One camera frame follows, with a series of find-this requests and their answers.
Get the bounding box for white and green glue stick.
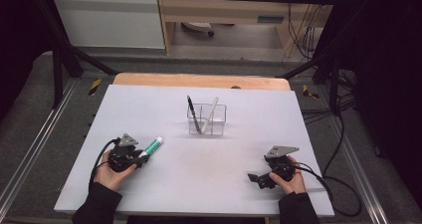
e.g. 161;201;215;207
137;135;164;158

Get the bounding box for white pen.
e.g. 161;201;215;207
201;97;220;134

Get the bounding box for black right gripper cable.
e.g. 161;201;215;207
293;162;362;218

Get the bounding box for person's left hand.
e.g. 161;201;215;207
94;150;137;192

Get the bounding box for light wooden desk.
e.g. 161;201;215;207
155;0;342;58

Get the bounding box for yellow and black floor tape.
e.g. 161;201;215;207
88;78;103;97
302;84;320;100

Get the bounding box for aluminium floor rail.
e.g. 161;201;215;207
0;79;79;212
334;130;389;224

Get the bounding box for black pen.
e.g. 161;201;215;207
186;95;202;134

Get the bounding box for hanging cable bundle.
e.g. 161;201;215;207
287;0;332;61

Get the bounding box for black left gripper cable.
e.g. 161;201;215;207
89;137;120;188

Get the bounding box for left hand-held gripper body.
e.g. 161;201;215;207
107;133;143;173

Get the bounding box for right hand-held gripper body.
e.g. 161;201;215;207
264;145;301;182

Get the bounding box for person's right hand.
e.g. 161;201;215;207
269;155;307;195

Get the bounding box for white cabinet panel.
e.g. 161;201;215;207
51;0;166;50

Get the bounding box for dark curtain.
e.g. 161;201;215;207
0;0;46;118
331;0;422;198

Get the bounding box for wooden table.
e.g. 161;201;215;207
112;72;292;92

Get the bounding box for office chair base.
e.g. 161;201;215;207
180;21;216;38

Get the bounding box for clear plastic pen holder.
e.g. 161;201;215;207
186;103;228;137

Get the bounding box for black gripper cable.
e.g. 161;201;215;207
89;137;120;188
293;162;362;218

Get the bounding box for black floor cables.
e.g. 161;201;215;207
300;69;359;125

